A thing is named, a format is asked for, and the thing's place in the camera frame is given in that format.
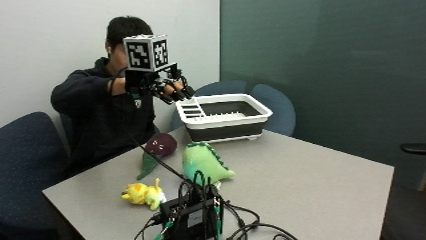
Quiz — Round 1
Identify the person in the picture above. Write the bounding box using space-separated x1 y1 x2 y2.
49 15 197 179

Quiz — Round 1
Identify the green dinosaur plush toy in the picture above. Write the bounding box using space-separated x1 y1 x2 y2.
181 141 237 188

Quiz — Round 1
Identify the black chair armrest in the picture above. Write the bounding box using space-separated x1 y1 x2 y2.
399 142 426 155

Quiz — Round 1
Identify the black electronics box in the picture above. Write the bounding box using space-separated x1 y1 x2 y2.
157 194 225 240

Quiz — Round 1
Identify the white marker cube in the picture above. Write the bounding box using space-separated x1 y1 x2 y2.
122 34 170 73

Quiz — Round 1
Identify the purple eggplant plush toy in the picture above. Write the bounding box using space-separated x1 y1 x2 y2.
136 132 178 181

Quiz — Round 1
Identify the green cable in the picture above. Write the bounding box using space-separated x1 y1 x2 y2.
153 221 174 240

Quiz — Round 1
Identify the yellow plush toy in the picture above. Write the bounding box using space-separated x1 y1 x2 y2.
120 177 168 212

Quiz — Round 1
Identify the white and grey dish tub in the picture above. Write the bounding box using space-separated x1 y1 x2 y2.
174 93 274 144

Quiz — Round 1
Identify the long black glove cable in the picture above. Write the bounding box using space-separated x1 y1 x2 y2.
108 68 197 188

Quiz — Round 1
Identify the black looped cable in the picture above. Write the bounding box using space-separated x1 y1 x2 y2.
221 199 299 240

